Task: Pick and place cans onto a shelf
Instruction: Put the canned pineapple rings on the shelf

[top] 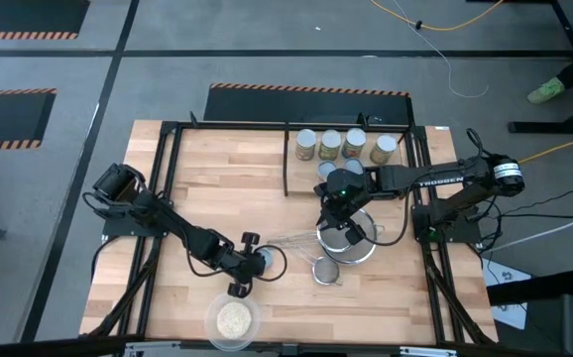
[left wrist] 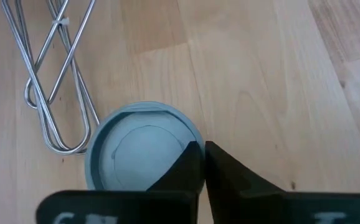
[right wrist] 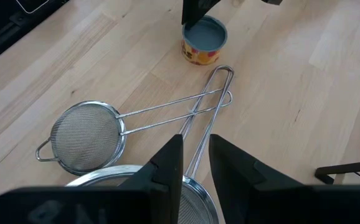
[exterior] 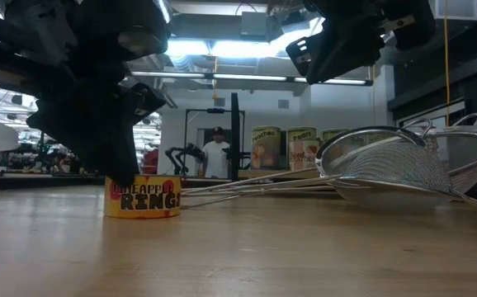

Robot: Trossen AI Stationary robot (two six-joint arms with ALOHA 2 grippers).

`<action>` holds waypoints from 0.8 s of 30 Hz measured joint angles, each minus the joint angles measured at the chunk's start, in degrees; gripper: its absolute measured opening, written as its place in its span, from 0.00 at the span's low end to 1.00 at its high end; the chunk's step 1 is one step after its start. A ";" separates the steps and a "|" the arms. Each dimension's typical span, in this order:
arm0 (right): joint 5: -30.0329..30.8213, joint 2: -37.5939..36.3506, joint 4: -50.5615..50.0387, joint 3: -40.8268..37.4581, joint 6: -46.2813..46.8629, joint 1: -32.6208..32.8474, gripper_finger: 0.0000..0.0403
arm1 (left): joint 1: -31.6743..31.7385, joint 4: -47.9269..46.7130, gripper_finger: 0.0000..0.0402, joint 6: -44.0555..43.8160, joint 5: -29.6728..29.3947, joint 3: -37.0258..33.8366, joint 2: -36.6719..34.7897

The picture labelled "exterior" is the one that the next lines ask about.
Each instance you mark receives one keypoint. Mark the tall green pears can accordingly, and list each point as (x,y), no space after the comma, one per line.
(301,134)

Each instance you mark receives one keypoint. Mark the long linear light bar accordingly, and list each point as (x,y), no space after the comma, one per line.
(247,76)

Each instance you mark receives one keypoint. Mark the tall peaches can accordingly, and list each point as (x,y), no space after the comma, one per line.
(265,148)

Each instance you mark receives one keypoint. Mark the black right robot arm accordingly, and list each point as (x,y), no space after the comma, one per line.
(412,24)

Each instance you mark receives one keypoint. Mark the wooden shelf board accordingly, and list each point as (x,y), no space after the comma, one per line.
(271,173)

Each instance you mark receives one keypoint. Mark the grey wall vent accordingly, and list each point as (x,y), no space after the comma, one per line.
(283,103)
(219,102)

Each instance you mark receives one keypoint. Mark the black wall screen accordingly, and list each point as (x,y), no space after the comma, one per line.
(284,144)

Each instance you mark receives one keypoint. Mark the black metal shelf frame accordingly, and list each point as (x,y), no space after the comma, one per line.
(236,132)

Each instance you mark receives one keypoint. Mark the red rounded object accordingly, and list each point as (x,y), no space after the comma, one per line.
(149,161)

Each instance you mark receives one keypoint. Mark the short yellow pineapple rings can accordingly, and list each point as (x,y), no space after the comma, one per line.
(152,202)

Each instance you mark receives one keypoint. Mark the black station frame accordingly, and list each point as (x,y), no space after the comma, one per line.
(215,110)

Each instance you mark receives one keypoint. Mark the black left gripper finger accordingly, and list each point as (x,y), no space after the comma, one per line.
(114,161)

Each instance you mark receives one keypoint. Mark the large metal mesh strainer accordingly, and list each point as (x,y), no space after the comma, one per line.
(465,152)

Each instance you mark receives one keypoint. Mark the short sliced peaches can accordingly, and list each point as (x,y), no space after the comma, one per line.
(304,154)

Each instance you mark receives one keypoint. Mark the background black robot arm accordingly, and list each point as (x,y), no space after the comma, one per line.
(185,154)

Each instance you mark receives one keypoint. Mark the small metal mesh strainer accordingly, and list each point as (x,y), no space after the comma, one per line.
(399,169)

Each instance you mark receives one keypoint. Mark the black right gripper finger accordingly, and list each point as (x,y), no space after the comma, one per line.
(337,55)
(306,49)

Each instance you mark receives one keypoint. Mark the white ceiling unit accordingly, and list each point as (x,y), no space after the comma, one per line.
(455,8)

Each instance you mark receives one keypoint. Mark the medium metal mesh strainer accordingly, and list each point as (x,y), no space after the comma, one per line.
(346,152)

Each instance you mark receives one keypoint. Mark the tall tomato can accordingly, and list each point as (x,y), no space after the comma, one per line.
(333,134)

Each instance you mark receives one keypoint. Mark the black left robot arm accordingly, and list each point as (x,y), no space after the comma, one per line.
(24,41)

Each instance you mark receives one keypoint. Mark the person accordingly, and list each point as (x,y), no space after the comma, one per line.
(216,156)

